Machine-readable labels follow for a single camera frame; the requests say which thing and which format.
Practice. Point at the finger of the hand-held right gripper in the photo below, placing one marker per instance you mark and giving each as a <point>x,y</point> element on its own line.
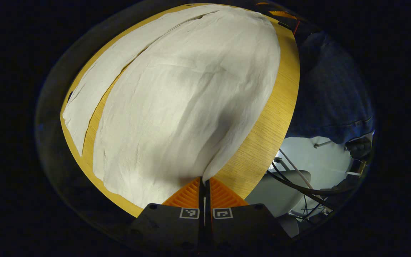
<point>282,14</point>

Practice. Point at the person's dark blue top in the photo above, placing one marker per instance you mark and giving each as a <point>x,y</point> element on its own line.
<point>330,89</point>

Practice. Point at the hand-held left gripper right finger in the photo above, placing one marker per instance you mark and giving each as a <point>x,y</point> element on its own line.
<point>241,225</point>

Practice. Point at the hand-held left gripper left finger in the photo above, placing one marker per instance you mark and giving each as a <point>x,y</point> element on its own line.
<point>170,225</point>

